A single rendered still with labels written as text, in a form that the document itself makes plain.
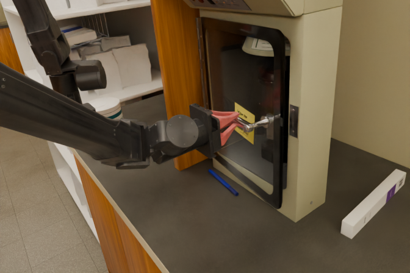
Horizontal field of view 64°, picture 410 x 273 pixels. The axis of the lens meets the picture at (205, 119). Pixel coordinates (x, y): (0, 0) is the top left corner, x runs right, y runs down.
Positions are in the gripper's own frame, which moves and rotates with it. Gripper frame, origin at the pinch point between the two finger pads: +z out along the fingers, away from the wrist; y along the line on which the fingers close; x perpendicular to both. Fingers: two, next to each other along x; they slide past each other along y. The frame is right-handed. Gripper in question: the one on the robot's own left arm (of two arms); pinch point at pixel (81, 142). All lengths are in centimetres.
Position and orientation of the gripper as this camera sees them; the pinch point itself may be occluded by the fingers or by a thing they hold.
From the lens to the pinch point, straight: 94.6
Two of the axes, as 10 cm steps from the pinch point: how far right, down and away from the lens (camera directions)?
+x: -5.8, -3.0, 7.6
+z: 0.9, 9.0, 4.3
